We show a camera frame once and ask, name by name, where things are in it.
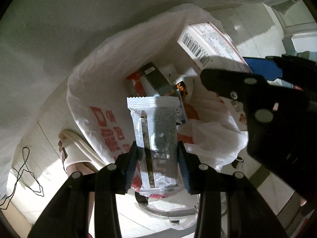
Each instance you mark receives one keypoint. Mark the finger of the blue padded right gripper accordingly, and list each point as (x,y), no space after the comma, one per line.
(227,84)
(264,67)

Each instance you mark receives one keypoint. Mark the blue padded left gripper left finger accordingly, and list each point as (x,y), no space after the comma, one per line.
(131,161)

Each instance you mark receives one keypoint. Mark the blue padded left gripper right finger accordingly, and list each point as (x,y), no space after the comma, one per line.
(183,161)

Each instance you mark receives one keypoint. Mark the white red medicine box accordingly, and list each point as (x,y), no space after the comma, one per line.
(209,48)

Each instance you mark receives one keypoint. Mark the dark green gold box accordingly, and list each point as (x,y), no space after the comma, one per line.
(154,82)

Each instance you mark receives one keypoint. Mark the red snack wrapper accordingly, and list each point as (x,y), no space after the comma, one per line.
(135,79)

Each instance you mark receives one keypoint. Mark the blue white milk carton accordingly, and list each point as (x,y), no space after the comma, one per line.
(181,117)

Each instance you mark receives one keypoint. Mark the white orange snack packet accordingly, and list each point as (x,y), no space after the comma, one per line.
(185,85)

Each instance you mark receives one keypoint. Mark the white red plastic trash bag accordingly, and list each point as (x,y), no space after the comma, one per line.
(97,92)

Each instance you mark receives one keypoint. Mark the person in red clothes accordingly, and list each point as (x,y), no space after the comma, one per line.
(74,168)

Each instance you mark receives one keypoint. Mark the beige slipper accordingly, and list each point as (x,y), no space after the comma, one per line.
(83,146)

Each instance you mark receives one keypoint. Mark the bed with circle-pattern sheet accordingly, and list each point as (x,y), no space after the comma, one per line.
(42,41)

